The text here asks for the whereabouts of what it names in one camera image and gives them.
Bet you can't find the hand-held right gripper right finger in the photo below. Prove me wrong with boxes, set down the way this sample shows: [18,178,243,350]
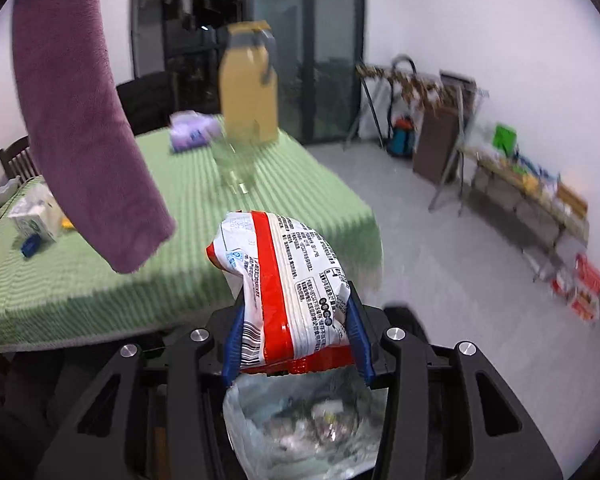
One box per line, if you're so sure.
[347,282,563,480]

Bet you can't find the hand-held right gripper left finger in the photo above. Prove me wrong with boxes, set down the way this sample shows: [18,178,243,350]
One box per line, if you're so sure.
[35,300,253,480]

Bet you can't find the red white snack packet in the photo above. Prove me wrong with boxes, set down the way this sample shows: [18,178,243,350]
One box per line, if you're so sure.
[206,210,353,376]

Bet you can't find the clear plastic wrap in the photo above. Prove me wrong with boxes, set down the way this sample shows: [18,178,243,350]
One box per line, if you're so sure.
[211,140,258,196]

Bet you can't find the white milk carton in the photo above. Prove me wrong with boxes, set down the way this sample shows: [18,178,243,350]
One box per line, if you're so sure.
[7,182,66,245]

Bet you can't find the purple cloth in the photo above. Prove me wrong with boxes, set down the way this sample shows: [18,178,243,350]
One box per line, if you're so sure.
[12,0,177,275]

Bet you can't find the green checked tablecloth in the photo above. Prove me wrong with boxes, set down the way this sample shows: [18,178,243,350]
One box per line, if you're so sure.
[0,125,385,353]

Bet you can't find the brown board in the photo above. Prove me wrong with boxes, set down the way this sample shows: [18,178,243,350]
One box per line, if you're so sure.
[412,105,463,186]

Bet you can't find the folding table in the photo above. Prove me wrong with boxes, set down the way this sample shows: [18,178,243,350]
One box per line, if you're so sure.
[457,142,591,283]

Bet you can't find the purple tissue pack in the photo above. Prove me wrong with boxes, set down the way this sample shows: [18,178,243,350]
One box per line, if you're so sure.
[169,110,223,153]

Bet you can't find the red crate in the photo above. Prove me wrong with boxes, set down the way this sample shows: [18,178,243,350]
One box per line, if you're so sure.
[552,252,600,323]

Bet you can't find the metal drying rack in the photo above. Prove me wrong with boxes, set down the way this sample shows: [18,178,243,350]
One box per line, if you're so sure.
[347,55,488,216]

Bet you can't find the green box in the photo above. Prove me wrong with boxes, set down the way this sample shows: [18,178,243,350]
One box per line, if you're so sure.
[494,124,518,157]

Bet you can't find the yellow juice bottle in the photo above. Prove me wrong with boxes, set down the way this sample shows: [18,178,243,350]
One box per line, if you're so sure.
[217,21,281,143]

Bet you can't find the cardboard box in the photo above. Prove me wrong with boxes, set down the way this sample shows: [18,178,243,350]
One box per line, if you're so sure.
[555,182,590,218]

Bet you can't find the hanging dried plants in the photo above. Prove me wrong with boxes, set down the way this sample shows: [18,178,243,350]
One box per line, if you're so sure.
[357,62,453,108]

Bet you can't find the glass sliding door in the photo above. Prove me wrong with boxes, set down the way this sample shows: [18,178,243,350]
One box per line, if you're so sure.
[130,0,368,146]

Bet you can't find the wooden chair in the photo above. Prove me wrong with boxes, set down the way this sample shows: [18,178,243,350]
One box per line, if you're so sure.
[0,135,41,186]

